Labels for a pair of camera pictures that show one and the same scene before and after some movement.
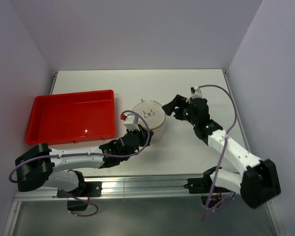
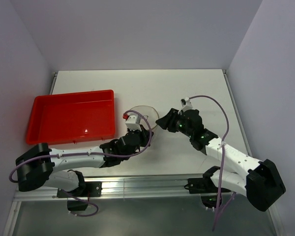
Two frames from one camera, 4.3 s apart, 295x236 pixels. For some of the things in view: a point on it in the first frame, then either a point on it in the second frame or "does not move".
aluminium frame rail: [153, 187] does not move
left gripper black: [143, 135] does not move
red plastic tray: [72, 116] does not move
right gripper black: [169, 107] -> [167, 121]
